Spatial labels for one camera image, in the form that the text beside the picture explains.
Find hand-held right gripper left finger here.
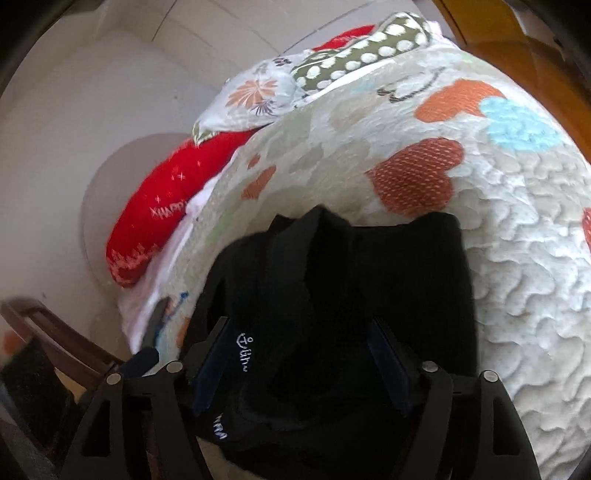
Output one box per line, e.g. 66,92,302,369
59,315,235,480

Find wooden door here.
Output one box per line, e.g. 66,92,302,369
433,0,591,160

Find dark wooden chair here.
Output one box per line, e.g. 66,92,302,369
0,298,126,462

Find olive dotted pillow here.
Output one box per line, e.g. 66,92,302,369
290,13,433,99

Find quilted heart pattern bedspread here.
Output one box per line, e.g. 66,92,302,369
117,41,591,480

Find blue lanyard with clip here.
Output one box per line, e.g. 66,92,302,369
154,290,191,344

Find white bed sheet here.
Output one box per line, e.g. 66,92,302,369
121,182,220,354

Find red pillow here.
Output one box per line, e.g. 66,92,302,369
106,25,376,289

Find white floral pillow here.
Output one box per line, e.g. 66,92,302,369
192,53,306,147

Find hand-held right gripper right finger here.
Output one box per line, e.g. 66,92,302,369
368,315,542,480

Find black pants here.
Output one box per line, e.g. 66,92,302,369
182,205,478,480

